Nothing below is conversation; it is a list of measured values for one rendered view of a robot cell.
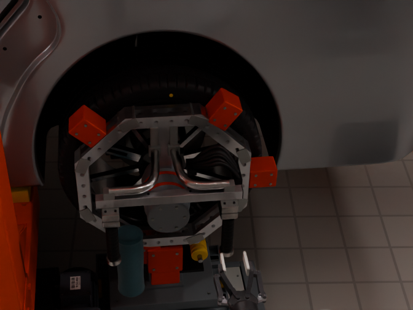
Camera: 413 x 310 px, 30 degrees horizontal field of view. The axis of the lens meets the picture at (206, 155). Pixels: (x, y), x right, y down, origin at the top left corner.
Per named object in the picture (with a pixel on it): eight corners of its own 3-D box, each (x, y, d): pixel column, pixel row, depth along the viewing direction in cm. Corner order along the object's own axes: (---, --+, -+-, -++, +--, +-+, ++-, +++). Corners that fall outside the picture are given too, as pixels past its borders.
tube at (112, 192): (160, 154, 233) (160, 125, 227) (166, 197, 219) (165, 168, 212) (101, 157, 231) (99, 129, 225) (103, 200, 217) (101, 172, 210)
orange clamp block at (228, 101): (221, 117, 237) (239, 96, 232) (225, 132, 231) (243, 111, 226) (203, 107, 233) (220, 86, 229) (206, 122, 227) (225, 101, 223)
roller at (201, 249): (198, 207, 288) (198, 195, 284) (208, 266, 265) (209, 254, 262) (182, 208, 287) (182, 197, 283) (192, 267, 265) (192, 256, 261)
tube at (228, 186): (225, 149, 236) (226, 122, 229) (235, 192, 221) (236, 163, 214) (167, 153, 234) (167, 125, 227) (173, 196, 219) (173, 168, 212)
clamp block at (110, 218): (118, 205, 227) (118, 192, 223) (120, 227, 220) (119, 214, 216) (101, 206, 226) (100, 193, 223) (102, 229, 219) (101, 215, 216)
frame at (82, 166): (241, 227, 267) (252, 98, 232) (244, 241, 262) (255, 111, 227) (83, 238, 260) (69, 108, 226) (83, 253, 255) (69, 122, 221)
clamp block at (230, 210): (233, 198, 231) (233, 184, 227) (238, 219, 224) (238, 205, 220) (216, 198, 230) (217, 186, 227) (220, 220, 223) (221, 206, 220)
